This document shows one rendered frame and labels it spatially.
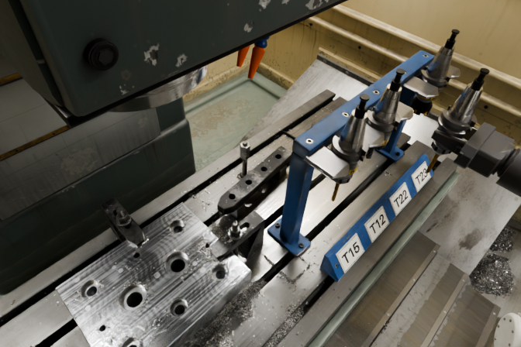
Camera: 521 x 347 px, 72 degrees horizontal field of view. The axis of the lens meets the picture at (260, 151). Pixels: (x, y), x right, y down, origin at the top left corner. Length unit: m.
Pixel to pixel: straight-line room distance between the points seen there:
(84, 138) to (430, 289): 1.00
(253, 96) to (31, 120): 1.11
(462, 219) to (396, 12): 0.70
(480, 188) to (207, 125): 1.07
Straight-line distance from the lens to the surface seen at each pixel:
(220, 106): 1.73
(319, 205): 0.96
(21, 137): 0.94
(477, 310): 1.21
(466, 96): 0.76
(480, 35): 1.27
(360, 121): 0.60
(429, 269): 1.18
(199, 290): 0.74
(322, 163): 0.62
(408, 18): 1.34
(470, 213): 1.30
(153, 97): 0.34
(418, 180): 1.05
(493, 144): 0.80
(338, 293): 0.85
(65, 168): 1.04
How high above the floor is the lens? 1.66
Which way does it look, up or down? 46 degrees down
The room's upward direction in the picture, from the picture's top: 3 degrees clockwise
